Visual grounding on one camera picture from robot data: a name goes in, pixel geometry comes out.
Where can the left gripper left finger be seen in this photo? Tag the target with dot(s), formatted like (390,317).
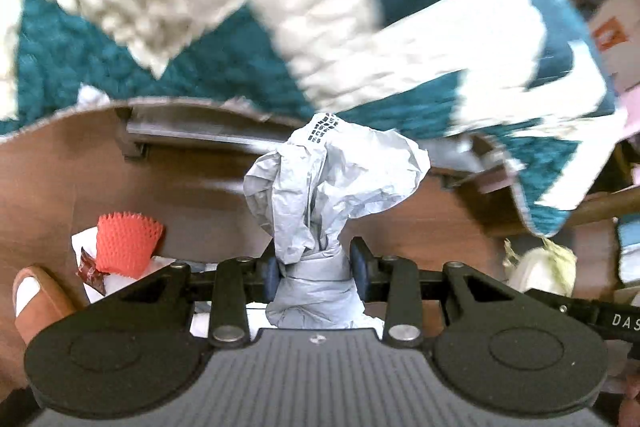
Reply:
(256,280)

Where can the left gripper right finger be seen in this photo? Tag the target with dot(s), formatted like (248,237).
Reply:
(371,274)

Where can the grey plastic bag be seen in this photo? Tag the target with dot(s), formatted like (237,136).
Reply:
(305,191)

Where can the dark red candy wrapper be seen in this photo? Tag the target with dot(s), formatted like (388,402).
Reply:
(90,274)

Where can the yellowish plastic bag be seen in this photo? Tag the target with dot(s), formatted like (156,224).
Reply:
(549,267)

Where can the red foam fruit net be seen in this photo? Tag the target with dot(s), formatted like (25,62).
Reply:
(126,243)

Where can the orange slipper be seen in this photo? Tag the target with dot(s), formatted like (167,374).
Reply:
(39,301)

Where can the teal white zigzag blanket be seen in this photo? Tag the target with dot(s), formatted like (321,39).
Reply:
(524,74)

